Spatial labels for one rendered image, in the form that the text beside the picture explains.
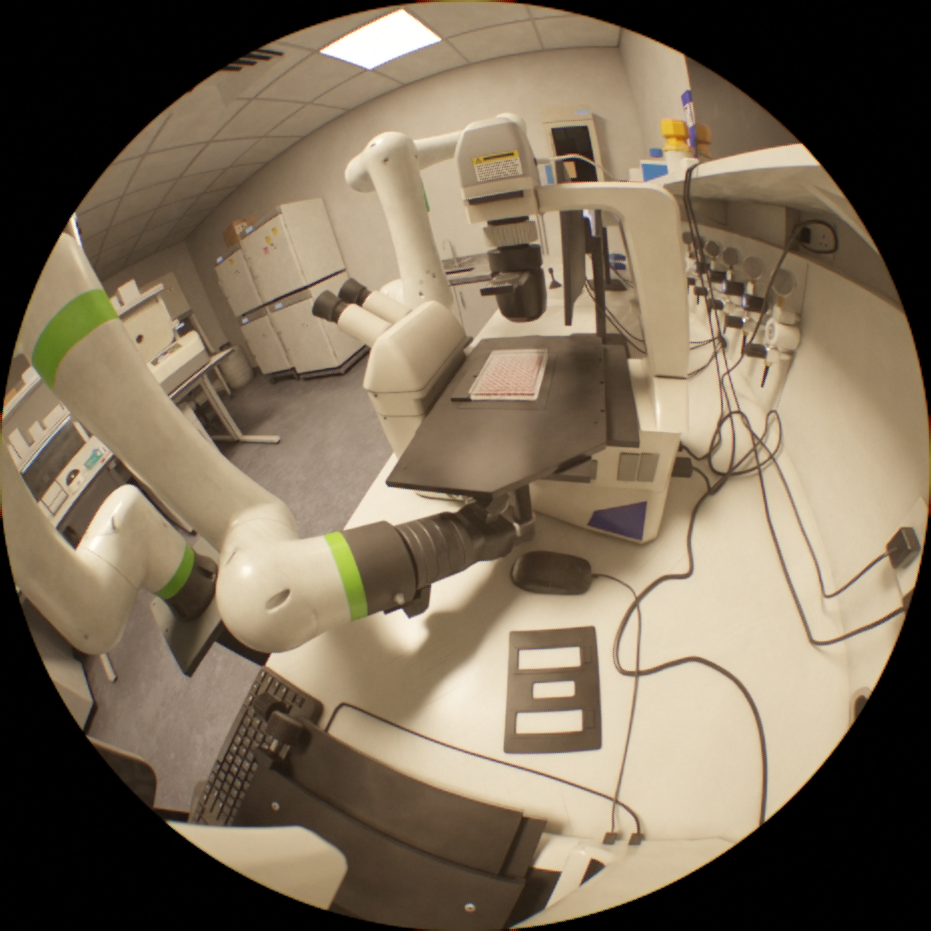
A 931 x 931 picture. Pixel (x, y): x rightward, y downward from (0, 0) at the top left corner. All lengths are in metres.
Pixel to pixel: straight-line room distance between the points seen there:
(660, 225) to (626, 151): 2.71
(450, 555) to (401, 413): 0.23
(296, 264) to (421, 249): 2.61
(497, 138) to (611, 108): 2.81
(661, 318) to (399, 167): 0.63
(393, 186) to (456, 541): 0.73
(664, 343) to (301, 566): 0.46
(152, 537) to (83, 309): 0.37
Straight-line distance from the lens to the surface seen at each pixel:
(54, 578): 0.51
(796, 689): 0.54
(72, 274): 0.44
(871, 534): 0.59
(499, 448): 0.34
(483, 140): 0.40
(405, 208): 0.82
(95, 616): 0.56
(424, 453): 0.36
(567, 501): 0.49
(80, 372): 0.39
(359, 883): 0.40
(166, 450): 0.38
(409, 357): 0.45
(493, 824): 0.36
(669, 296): 0.42
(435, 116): 3.39
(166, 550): 0.64
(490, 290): 0.34
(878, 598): 0.58
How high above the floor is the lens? 1.17
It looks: 41 degrees down
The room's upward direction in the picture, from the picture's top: 16 degrees counter-clockwise
